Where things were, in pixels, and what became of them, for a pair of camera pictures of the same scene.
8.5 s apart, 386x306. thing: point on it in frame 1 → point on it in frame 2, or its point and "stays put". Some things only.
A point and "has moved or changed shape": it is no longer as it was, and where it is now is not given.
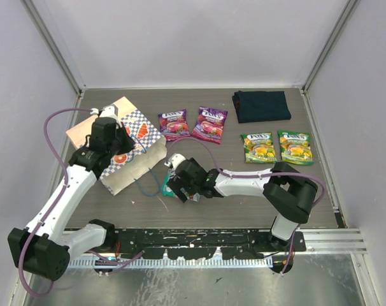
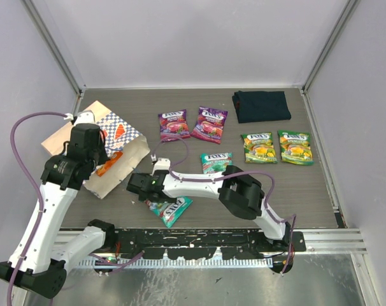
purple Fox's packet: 209,124 stays put
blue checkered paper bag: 127,169 has moved or changed shape
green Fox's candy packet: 295,147 stays put
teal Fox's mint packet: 167,192 has moved or changed shape
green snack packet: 259,148 stays put
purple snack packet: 173,125 stays put
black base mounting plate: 237,244 stays put
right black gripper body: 178,183 → 172,200
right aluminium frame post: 351,6 stays put
